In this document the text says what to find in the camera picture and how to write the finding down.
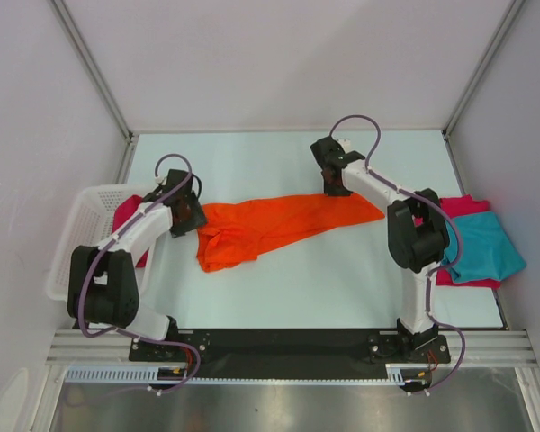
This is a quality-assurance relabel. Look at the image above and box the orange t-shirt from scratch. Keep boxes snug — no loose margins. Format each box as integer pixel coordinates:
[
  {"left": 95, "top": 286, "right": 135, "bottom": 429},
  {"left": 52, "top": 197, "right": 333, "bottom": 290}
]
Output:
[{"left": 196, "top": 193, "right": 384, "bottom": 273}]

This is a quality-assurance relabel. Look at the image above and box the folded teal t-shirt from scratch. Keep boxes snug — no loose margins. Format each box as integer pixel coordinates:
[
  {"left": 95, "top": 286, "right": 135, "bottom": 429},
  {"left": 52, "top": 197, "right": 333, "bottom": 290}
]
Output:
[{"left": 443, "top": 211, "right": 527, "bottom": 284}]

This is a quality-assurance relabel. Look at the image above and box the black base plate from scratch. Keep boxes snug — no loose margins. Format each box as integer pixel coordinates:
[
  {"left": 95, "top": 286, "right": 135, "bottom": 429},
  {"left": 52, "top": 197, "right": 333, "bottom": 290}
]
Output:
[{"left": 130, "top": 327, "right": 451, "bottom": 380}]

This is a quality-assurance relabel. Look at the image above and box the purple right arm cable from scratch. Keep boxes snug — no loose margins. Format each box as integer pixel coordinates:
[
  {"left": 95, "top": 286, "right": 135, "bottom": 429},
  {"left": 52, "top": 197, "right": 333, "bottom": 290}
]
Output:
[{"left": 328, "top": 113, "right": 468, "bottom": 397}]

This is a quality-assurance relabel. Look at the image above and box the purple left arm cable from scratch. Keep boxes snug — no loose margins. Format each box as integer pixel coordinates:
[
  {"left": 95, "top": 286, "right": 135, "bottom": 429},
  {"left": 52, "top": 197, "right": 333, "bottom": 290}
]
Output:
[{"left": 79, "top": 153, "right": 203, "bottom": 397}]

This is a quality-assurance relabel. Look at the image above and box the folded crimson t-shirt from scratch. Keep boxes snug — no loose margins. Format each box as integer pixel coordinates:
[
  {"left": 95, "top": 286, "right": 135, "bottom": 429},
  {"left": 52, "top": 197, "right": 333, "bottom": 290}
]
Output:
[{"left": 436, "top": 194, "right": 501, "bottom": 290}]

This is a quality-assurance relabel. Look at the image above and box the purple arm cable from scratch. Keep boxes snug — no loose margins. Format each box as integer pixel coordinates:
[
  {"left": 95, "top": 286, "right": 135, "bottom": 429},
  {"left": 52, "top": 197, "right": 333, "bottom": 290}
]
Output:
[
  {"left": 79, "top": 153, "right": 203, "bottom": 397},
  {"left": 328, "top": 113, "right": 468, "bottom": 397}
]

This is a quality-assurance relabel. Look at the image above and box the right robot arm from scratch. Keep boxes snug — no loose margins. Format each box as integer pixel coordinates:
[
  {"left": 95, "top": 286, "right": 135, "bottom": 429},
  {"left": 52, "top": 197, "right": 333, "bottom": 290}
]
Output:
[{"left": 310, "top": 136, "right": 450, "bottom": 361}]

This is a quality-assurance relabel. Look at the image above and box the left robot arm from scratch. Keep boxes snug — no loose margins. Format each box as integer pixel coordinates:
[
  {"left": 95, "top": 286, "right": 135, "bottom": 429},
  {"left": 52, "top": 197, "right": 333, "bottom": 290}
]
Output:
[{"left": 67, "top": 169, "right": 207, "bottom": 360}]

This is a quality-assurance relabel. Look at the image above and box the crimson t-shirt in basket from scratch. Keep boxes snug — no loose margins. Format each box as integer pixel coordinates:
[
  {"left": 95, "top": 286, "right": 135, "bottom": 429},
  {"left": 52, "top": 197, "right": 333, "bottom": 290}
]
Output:
[{"left": 111, "top": 195, "right": 142, "bottom": 250}]

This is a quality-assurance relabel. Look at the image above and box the white plastic basket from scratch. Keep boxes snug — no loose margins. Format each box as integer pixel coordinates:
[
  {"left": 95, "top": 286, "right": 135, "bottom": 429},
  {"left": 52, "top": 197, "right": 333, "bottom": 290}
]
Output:
[{"left": 45, "top": 184, "right": 150, "bottom": 302}]

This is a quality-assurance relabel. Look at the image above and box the white cable duct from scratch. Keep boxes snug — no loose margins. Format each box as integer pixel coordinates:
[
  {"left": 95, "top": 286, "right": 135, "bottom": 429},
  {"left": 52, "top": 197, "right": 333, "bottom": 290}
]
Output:
[{"left": 65, "top": 365, "right": 429, "bottom": 387}]

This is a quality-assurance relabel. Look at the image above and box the aluminium frame rail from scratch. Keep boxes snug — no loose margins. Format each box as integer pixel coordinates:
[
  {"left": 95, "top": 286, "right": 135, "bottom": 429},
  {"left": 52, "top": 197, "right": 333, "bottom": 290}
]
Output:
[{"left": 46, "top": 329, "right": 538, "bottom": 368}]

